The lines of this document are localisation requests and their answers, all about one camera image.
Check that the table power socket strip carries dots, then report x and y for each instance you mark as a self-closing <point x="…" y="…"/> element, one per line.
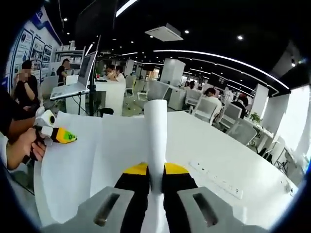
<point x="216" y="179"/>

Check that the white square pillar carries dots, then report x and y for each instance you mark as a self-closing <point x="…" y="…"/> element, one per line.
<point x="173" y="71"/>
<point x="260" y="102"/>

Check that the wide ceiling light strip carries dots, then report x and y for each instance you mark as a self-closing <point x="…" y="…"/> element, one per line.
<point x="125" y="7"/>

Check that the ceiling air conditioner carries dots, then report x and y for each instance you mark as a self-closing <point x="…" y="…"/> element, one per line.
<point x="165" y="32"/>

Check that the white office desk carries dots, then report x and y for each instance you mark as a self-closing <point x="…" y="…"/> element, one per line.
<point x="114" y="97"/>

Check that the person's white shirt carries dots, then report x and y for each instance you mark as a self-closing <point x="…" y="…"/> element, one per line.
<point x="14" y="194"/>

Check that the blue white wall posters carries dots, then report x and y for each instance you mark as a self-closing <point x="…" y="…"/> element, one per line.
<point x="34" y="48"/>

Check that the silver laptop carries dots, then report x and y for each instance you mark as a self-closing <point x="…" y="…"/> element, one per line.
<point x="86" y="70"/>

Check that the white storage shelf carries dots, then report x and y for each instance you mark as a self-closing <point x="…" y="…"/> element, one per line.
<point x="73" y="55"/>

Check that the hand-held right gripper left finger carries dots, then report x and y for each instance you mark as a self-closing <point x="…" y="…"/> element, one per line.
<point x="133" y="191"/>

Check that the thin ceiling light strip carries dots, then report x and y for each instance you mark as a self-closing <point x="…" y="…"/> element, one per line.
<point x="218" y="57"/>

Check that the person's left hand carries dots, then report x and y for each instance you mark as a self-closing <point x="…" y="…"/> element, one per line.
<point x="31" y="150"/>

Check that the group of white office chairs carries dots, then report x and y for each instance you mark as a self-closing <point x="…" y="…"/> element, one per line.
<point x="206" y="109"/>

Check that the white table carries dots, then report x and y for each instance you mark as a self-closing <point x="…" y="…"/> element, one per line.
<point x="206" y="145"/>

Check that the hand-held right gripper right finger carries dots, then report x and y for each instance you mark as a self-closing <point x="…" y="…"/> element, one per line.
<point x="177" y="189"/>

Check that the green potted plant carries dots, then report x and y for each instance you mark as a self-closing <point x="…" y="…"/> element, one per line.
<point x="255" y="118"/>

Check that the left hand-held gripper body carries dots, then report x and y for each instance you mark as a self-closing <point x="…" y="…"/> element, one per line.
<point x="47" y="121"/>

